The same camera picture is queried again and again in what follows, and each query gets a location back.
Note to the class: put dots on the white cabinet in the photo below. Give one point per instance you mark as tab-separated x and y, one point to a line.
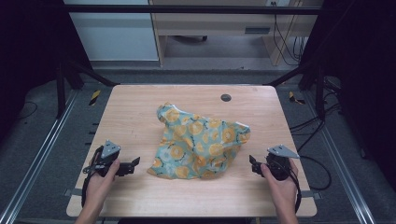
115	34

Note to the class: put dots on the grey round table grommet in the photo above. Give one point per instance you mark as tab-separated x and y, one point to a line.
226	97

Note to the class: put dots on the person's left hand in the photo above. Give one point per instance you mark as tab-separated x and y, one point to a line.
100	184

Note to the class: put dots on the teal cloth with orange print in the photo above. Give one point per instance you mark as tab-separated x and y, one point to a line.
196	143

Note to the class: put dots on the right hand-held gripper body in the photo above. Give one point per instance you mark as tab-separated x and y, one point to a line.
278	164

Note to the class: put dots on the yellow clamp at right edge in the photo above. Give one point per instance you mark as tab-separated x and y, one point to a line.
295	98

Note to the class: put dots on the black metal frame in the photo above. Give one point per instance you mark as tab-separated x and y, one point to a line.
186	9

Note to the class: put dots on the aluminium floor rail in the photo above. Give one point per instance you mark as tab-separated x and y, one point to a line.
345	174
40	155

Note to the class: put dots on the person's right hand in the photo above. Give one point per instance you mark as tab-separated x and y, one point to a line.
281	191

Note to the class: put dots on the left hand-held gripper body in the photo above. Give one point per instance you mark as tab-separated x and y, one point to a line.
109	149

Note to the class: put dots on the yellow black striped tape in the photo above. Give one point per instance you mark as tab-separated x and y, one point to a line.
95	97

